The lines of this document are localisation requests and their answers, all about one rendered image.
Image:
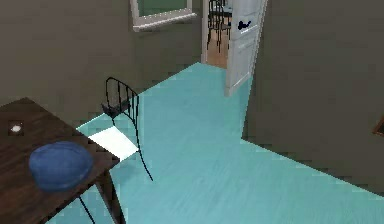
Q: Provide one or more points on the brown framed picture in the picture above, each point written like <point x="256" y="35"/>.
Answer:
<point x="379" y="126"/>

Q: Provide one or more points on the white room door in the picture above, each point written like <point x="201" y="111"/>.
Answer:
<point x="243" y="46"/>

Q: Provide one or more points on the blue bowl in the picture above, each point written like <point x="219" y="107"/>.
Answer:
<point x="60" y="165"/>

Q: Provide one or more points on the dark wooden table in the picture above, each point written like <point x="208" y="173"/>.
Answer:
<point x="20" y="200"/>

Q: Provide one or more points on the small white round object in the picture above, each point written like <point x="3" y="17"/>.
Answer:
<point x="15" y="128"/>

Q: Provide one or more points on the white framed window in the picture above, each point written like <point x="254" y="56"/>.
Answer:
<point x="160" y="15"/>

